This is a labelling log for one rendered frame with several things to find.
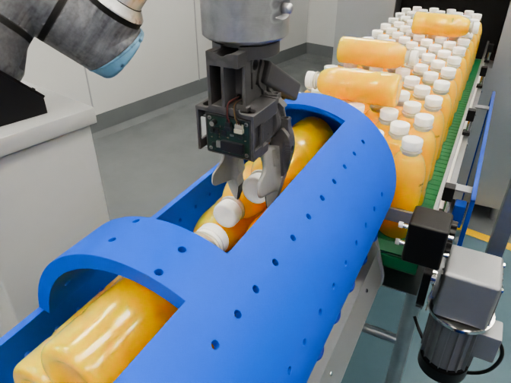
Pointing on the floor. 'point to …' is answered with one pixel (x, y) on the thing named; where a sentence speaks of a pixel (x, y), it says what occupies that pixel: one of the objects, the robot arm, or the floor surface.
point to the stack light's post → (501, 227)
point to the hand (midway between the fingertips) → (255, 191)
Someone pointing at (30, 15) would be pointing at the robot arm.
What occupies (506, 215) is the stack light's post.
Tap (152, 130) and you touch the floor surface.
